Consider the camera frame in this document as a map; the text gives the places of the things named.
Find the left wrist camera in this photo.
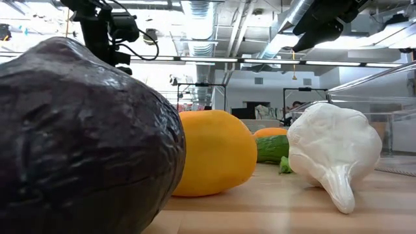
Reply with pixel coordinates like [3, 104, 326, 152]
[109, 12, 141, 44]

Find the white garlic bulb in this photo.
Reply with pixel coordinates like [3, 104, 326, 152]
[286, 102, 384, 215]

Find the purple cabbage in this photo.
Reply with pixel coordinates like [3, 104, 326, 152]
[0, 36, 187, 234]

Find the silver ventilation duct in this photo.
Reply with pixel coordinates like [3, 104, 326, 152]
[258, 0, 316, 62]
[180, 0, 218, 108]

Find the orange fruit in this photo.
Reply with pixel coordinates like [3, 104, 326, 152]
[172, 109, 259, 198]
[253, 127, 289, 140]

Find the black hanging dome camera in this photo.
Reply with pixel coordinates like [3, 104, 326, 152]
[142, 28, 159, 46]
[0, 23, 12, 42]

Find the yellow hanging cord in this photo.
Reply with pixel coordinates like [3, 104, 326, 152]
[291, 50, 298, 81]

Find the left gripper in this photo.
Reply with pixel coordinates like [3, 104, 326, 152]
[60, 0, 133, 75]

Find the grey plastic basket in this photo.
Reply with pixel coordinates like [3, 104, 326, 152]
[242, 118, 287, 133]

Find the small green chili pepper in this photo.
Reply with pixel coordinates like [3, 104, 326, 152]
[278, 155, 294, 175]

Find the large clear plastic bin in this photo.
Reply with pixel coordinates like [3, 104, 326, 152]
[326, 60, 416, 178]

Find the yellow extension cord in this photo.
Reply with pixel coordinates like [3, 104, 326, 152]
[64, 8, 71, 37]

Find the dark green cucumber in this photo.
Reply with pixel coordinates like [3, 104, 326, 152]
[255, 135, 291, 164]

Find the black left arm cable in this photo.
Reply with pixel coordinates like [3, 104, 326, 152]
[118, 28, 161, 62]

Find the long LED light bar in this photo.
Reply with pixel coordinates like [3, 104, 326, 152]
[0, 51, 404, 68]

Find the black workstation frame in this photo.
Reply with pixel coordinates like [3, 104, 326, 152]
[282, 86, 329, 127]

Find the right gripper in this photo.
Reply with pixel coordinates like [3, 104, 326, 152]
[291, 0, 372, 53]

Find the person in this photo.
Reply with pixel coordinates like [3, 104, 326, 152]
[282, 99, 304, 126]

